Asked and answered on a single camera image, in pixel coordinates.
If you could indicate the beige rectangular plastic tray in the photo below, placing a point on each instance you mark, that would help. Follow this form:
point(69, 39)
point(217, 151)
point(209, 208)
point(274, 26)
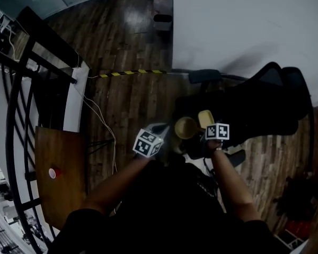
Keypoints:
point(205, 118)

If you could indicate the red box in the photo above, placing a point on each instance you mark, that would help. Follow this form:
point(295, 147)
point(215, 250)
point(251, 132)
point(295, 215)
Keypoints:
point(296, 229)

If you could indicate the yellow-black floor tape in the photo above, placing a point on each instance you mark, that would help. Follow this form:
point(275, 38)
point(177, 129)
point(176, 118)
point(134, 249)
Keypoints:
point(132, 73)

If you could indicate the beige plastic bowl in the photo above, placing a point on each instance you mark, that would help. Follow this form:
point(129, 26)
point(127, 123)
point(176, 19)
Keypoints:
point(185, 128)

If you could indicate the black metal stair railing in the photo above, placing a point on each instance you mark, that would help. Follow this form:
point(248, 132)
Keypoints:
point(21, 89)

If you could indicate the white waste bin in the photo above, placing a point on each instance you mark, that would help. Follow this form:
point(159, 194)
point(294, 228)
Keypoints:
point(163, 22)

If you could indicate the black mesh office chair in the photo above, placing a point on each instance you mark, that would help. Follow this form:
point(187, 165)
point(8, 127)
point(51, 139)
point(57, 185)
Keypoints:
point(254, 110)

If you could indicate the person's left forearm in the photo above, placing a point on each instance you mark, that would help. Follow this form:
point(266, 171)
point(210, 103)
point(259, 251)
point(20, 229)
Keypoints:
point(116, 184)

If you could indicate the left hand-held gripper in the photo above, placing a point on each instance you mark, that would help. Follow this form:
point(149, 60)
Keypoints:
point(147, 144)

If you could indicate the red cup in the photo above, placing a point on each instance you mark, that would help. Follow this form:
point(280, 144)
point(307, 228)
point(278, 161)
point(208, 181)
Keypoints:
point(54, 173)

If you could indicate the person's dark t-shirt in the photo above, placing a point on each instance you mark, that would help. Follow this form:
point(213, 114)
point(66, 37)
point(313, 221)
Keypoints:
point(175, 221)

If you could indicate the white jug red label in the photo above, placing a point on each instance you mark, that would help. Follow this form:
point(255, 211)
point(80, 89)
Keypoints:
point(164, 7)

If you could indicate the person's right forearm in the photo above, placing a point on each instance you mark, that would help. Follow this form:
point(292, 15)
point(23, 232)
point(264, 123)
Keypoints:
point(233, 181)

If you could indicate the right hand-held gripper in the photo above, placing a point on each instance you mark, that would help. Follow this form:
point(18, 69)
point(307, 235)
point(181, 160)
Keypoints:
point(217, 131)

